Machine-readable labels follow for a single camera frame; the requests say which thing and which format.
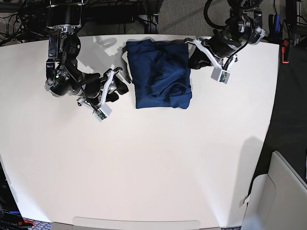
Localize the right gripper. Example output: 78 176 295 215
77 67 129 112

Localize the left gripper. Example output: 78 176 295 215
184 35 239 70

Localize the blue long-sleeve shirt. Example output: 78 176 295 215
126 39 192 109

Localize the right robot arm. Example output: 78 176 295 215
45 0 129 120

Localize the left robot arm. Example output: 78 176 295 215
185 0 265 70

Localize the beige plastic bin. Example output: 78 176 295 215
241 151 307 230

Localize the black box with red label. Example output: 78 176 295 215
0 165 35 230

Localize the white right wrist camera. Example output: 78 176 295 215
94 104 112 122

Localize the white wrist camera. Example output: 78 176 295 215
211 68 231 84
94 104 112 122

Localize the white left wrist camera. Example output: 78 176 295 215
211 68 231 84

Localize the black table frame leg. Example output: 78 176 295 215
137 0 164 34

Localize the red clamp on frame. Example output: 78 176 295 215
281 39 290 64

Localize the blue handled tool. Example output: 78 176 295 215
273 14 280 35

